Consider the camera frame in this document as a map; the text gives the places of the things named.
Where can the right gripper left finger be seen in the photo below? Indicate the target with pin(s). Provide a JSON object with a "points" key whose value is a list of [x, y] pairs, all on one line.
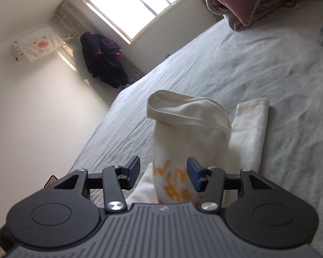
{"points": [[71, 209]]}

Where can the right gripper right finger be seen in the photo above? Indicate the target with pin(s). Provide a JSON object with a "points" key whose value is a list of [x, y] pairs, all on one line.
{"points": [[255, 209]]}

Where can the white shirt with orange print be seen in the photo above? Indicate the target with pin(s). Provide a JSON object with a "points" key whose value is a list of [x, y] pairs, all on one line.
{"points": [[188, 126]]}

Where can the smartphone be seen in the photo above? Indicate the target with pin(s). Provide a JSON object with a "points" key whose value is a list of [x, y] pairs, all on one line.
{"points": [[52, 179]]}

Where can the grey bed sheet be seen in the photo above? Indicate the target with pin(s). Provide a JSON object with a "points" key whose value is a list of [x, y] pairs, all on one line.
{"points": [[278, 58]]}

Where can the dark jacket hanging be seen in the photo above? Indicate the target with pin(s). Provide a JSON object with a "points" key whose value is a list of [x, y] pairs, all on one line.
{"points": [[102, 59]]}

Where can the folded pink white quilt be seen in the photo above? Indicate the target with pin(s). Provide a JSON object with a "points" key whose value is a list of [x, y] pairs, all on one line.
{"points": [[219, 9]]}

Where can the window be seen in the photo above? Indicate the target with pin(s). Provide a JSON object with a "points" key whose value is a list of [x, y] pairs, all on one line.
{"points": [[128, 18]]}

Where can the wall air conditioner with cover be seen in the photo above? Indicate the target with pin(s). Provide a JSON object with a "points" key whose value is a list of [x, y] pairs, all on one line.
{"points": [[36, 45]]}

